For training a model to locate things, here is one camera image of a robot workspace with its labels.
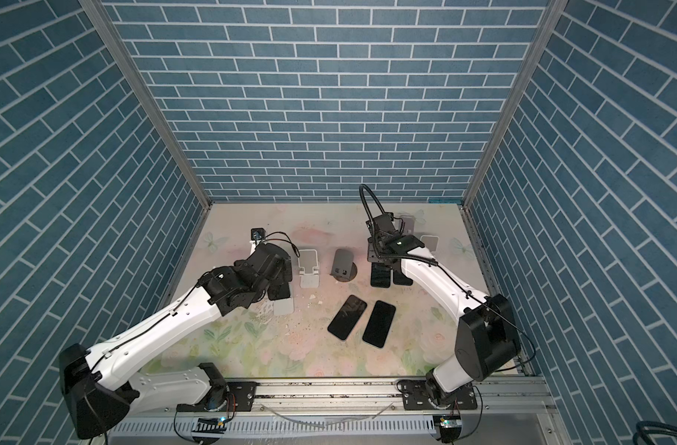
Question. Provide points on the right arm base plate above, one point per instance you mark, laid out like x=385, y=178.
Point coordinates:
x=423, y=395

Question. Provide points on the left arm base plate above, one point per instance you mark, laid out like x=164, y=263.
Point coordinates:
x=233, y=397

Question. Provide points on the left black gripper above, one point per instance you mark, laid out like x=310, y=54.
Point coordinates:
x=281, y=275

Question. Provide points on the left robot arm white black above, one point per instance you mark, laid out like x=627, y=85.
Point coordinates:
x=102, y=384

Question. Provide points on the dark round phone stand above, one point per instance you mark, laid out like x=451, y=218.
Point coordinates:
x=343, y=268

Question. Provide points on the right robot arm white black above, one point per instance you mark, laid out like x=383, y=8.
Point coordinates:
x=486, y=337

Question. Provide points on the white stand back centre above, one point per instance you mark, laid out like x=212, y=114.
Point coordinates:
x=309, y=269

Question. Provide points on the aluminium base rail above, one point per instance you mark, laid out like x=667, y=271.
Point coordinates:
x=511, y=410

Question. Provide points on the white stand front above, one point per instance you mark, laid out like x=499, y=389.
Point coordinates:
x=431, y=242

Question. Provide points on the white stand left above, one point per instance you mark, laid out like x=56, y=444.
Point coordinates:
x=283, y=307

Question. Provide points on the white stand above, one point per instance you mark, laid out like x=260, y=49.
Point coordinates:
x=283, y=307
x=431, y=242
x=309, y=269

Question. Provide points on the white slotted cable duct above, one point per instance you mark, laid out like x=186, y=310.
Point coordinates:
x=273, y=426

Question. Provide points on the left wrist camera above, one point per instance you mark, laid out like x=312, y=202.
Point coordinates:
x=258, y=234

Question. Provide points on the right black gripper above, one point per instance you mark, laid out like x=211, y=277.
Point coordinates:
x=371, y=251

